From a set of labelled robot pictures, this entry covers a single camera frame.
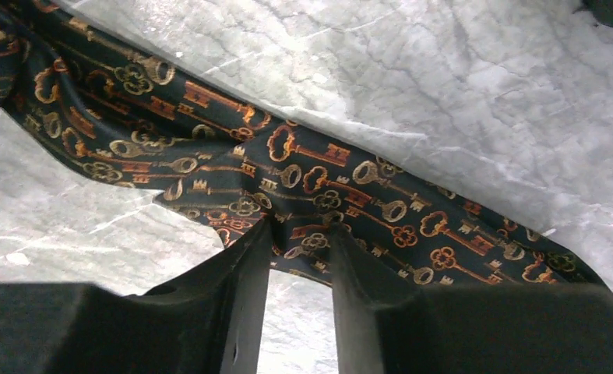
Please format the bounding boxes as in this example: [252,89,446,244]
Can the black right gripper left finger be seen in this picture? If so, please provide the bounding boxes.
[0,221,273,373]

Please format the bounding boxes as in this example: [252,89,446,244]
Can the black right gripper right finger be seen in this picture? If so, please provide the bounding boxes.
[329,224,613,374]

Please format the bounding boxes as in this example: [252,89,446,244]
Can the black orange key-pattern tie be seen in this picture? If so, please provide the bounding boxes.
[0,1,601,285]

